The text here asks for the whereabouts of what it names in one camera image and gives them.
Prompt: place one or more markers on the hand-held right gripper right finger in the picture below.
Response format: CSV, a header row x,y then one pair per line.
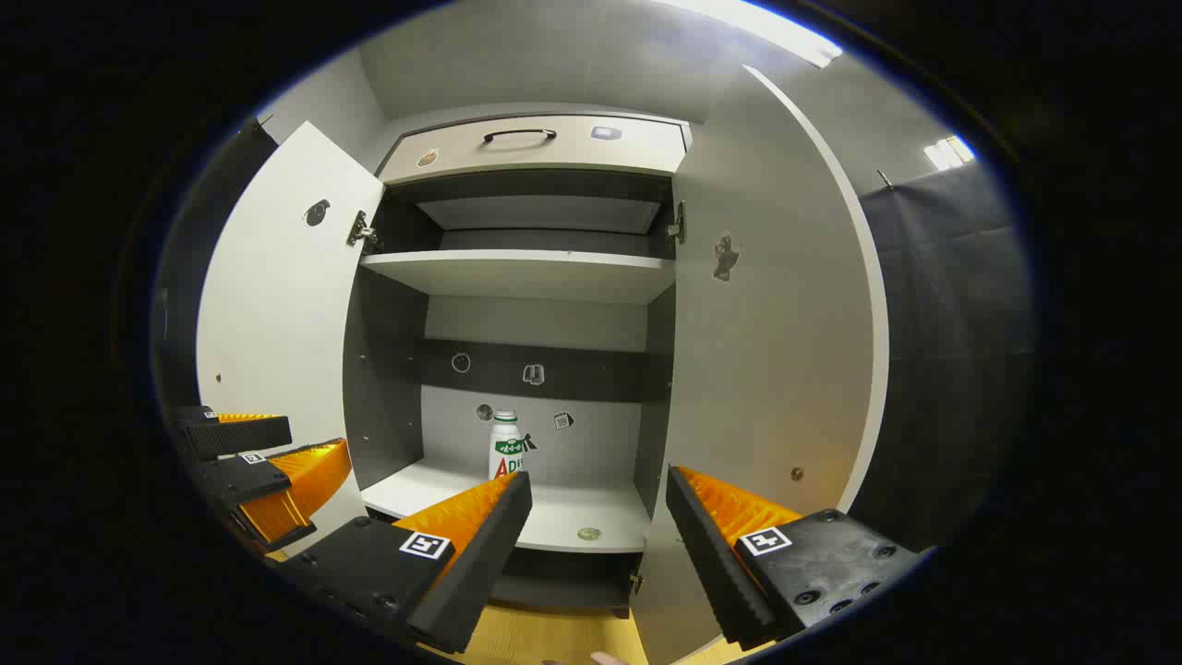
x,y
711,563

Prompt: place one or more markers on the small ceiling light panel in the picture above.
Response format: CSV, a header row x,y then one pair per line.
x,y
948,153

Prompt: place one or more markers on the white cabinet door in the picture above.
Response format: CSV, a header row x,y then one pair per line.
x,y
776,351
277,305

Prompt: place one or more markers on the white cabinet shelf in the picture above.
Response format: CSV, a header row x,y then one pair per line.
x,y
517,272

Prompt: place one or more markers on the black backdrop cloth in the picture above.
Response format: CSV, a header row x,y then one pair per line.
x,y
951,351
199,249

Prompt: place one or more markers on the white plastic bottle green label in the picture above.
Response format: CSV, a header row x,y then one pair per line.
x,y
505,453

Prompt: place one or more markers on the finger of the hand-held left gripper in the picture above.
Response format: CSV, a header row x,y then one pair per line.
x,y
245,436
245,478

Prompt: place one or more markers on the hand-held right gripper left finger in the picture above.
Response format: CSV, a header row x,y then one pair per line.
x,y
480,573

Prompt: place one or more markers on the white cabinet drawer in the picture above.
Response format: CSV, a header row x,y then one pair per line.
x,y
572,152

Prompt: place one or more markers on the grey and white cabinet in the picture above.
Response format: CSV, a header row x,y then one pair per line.
x,y
388,369

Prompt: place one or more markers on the long ceiling light panel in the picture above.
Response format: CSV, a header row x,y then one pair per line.
x,y
766,28

